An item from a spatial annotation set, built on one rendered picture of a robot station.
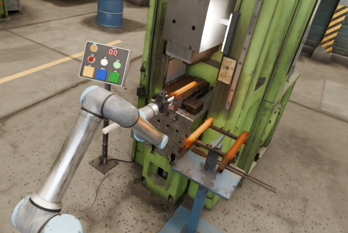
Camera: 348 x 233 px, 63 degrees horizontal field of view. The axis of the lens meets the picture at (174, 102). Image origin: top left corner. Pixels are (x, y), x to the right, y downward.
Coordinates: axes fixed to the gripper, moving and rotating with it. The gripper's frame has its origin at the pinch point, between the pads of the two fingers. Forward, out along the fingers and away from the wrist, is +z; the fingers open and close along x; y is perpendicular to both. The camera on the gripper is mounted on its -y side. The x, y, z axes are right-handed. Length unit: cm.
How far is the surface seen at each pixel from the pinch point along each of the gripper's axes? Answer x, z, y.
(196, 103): 16.0, 9.3, 2.6
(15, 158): -118, -59, 99
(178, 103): 4.9, 2.8, 5.2
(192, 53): 7.5, 4.6, -33.9
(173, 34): -8.5, 4.1, -41.6
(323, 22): 16, 596, 37
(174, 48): -6.3, 3.9, -32.9
